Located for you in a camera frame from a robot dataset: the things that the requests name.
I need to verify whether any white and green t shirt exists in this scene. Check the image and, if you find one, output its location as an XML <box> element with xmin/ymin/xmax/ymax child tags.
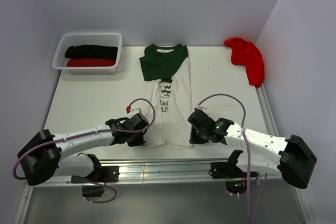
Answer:
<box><xmin>139</xmin><ymin>44</ymin><xmax>193</xmax><ymax>149</ymax></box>

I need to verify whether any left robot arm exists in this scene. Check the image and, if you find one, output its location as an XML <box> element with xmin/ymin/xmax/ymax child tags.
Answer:
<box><xmin>17</xmin><ymin>113</ymin><xmax>151</xmax><ymax>186</ymax></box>

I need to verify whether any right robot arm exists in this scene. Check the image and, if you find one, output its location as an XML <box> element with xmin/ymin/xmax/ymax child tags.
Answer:
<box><xmin>187</xmin><ymin>109</ymin><xmax>317</xmax><ymax>189</ymax></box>

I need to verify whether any rolled red t shirt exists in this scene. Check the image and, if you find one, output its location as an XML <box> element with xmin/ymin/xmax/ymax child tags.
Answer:
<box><xmin>67</xmin><ymin>58</ymin><xmax>116</xmax><ymax>67</ymax></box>

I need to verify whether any rolled black t shirt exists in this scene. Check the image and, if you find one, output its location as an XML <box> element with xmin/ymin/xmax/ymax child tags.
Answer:
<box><xmin>65</xmin><ymin>45</ymin><xmax>118</xmax><ymax>60</ymax></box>

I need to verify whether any crumpled red t shirt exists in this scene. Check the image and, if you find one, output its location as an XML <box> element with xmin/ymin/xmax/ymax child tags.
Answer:
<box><xmin>223</xmin><ymin>38</ymin><xmax>265</xmax><ymax>88</ymax></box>

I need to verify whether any white plastic basket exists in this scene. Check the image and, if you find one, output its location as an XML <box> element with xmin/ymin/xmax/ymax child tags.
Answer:
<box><xmin>52</xmin><ymin>33</ymin><xmax>122</xmax><ymax>74</ymax></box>

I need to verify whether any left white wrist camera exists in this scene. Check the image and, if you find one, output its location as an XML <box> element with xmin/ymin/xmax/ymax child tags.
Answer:
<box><xmin>126</xmin><ymin>106</ymin><xmax>142</xmax><ymax>116</ymax></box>

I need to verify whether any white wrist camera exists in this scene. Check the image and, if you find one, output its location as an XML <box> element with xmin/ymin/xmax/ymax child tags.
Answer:
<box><xmin>195</xmin><ymin>105</ymin><xmax>207</xmax><ymax>111</ymax></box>
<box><xmin>126</xmin><ymin>106</ymin><xmax>142</xmax><ymax>116</ymax></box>

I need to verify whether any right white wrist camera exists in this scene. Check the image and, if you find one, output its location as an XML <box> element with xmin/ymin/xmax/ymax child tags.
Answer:
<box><xmin>195</xmin><ymin>105</ymin><xmax>207</xmax><ymax>111</ymax></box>

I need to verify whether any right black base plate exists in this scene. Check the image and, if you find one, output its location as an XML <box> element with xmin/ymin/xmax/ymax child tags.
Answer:
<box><xmin>208</xmin><ymin>162</ymin><xmax>247</xmax><ymax>179</ymax></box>

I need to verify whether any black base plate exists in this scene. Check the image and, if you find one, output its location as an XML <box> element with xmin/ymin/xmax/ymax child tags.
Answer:
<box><xmin>208</xmin><ymin>162</ymin><xmax>247</xmax><ymax>179</ymax></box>
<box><xmin>70</xmin><ymin>166</ymin><xmax>119</xmax><ymax>184</ymax></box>

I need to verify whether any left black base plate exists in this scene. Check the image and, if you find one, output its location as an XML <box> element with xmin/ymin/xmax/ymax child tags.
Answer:
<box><xmin>70</xmin><ymin>166</ymin><xmax>119</xmax><ymax>184</ymax></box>

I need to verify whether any aluminium frame rail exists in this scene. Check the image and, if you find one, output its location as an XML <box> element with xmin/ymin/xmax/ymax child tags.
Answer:
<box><xmin>13</xmin><ymin>84</ymin><xmax>316</xmax><ymax>224</ymax></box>

